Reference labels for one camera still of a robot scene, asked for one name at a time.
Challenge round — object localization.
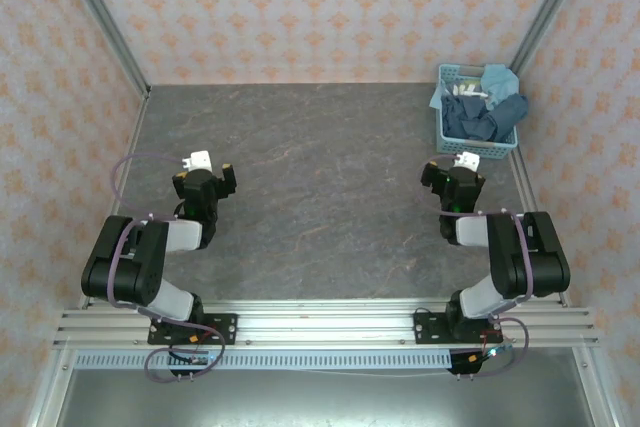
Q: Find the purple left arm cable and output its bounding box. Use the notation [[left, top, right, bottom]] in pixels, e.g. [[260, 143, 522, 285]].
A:
[[108, 151, 227, 384]]

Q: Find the aluminium corner post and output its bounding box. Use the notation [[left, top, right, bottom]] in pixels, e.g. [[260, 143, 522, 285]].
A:
[[53, 0, 152, 101], [509, 0, 597, 79]]

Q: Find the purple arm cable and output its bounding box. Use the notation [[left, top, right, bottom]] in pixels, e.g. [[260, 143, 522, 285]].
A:
[[108, 151, 227, 384], [418, 160, 531, 381]]

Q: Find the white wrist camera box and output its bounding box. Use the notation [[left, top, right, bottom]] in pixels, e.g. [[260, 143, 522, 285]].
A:
[[181, 150, 214, 172], [453, 151, 481, 172]]

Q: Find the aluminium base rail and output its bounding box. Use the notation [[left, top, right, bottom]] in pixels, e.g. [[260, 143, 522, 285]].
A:
[[52, 299, 601, 349]]

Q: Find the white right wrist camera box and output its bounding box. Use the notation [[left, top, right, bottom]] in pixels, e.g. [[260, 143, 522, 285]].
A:
[[453, 151, 481, 172]]

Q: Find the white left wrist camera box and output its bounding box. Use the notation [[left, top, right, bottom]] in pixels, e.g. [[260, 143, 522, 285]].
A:
[[181, 150, 214, 172]]

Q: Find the light blue plastic basket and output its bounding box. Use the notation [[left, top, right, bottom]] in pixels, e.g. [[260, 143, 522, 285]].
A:
[[436, 64, 520, 162]]

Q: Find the aluminium table edge rail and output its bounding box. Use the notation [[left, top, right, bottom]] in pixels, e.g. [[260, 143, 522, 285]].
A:
[[508, 151, 574, 308], [77, 91, 152, 311]]

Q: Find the dark blue t-shirt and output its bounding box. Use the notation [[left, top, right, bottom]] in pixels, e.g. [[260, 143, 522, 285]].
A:
[[439, 94, 530, 144]]

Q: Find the white slotted cable duct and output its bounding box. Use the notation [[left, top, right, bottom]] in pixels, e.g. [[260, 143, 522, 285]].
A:
[[74, 350, 454, 371]]

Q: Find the light blue t-shirt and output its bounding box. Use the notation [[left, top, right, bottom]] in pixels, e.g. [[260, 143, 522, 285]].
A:
[[429, 62, 521, 111]]

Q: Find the small white plastic object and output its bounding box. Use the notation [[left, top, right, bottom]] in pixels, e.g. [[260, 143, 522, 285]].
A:
[[451, 84, 489, 101]]

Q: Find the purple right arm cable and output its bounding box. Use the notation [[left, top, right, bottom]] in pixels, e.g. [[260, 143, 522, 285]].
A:
[[418, 160, 531, 381]]

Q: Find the aluminium frame leg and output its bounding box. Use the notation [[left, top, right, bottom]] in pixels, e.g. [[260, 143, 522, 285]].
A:
[[27, 349, 76, 427], [573, 346, 622, 427]]

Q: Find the grey metal sheet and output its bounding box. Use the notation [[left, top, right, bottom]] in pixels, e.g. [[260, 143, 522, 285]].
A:
[[54, 369, 596, 427]]

